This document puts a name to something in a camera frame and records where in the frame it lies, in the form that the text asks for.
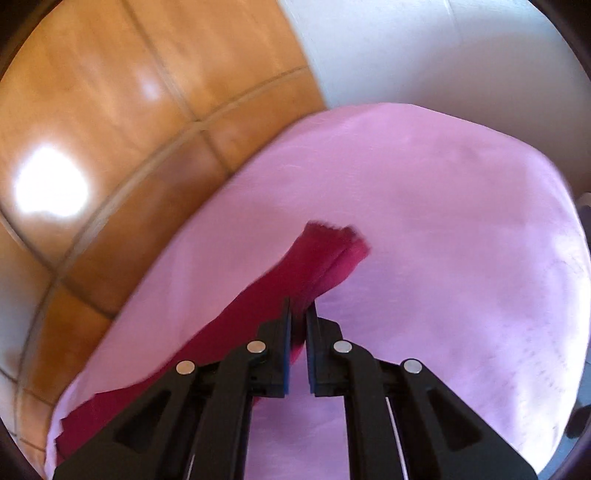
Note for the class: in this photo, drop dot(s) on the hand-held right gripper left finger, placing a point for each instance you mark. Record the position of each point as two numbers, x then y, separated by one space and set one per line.
287 350

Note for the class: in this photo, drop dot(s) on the dark red cloth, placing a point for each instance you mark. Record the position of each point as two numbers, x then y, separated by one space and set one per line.
318 267

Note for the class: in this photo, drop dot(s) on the pink bed sheet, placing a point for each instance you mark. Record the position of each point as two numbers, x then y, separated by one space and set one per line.
438 207

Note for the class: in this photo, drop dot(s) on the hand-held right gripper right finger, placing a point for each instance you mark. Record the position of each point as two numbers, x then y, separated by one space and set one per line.
311 355

